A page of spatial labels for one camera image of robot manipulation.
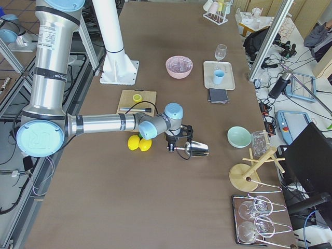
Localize cream serving tray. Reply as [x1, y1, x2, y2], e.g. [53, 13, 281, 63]
[203, 61, 236, 90]

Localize steel cylindrical muddler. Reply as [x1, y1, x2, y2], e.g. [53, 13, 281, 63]
[119, 107, 152, 113]

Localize half lemon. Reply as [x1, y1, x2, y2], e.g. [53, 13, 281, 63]
[132, 93, 143, 103]

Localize steel ice scoop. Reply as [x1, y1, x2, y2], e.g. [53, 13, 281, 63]
[175, 141, 210, 157]

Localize wire glass rack tray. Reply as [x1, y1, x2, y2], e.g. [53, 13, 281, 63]
[231, 195, 297, 248]

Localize black water bottle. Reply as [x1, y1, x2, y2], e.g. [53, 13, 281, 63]
[268, 71, 292, 99]

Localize yellow lemon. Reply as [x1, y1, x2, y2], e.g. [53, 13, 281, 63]
[139, 139, 152, 151]
[127, 135, 141, 150]

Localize white cup rack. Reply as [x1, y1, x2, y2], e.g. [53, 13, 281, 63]
[203, 0, 233, 25]

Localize white camera post base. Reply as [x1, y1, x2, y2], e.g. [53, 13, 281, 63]
[93, 1, 139, 86]

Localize light blue cup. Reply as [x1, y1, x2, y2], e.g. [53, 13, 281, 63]
[213, 70, 225, 85]

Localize clear wine glass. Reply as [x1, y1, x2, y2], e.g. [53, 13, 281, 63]
[214, 44, 227, 70]

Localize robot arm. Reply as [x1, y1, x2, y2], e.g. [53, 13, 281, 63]
[16, 1, 193, 157]

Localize grey folded cloth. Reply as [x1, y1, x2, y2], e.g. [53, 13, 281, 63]
[207, 88, 230, 104]

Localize black bag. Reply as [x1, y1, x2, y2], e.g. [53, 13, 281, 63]
[243, 27, 270, 61]

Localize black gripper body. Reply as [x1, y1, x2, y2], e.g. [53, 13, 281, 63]
[164, 124, 193, 143]

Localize mint green bowl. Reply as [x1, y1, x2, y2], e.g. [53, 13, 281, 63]
[227, 126, 252, 148]

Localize wooden cutting board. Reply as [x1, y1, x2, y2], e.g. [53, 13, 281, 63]
[116, 89, 158, 117]

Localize blue teach pendant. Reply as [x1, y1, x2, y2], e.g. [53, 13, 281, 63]
[285, 72, 316, 102]

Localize wooden glass stand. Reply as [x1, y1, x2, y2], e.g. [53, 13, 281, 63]
[229, 130, 285, 192]

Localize pink bowl of ice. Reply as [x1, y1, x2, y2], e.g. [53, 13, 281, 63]
[165, 56, 193, 79]

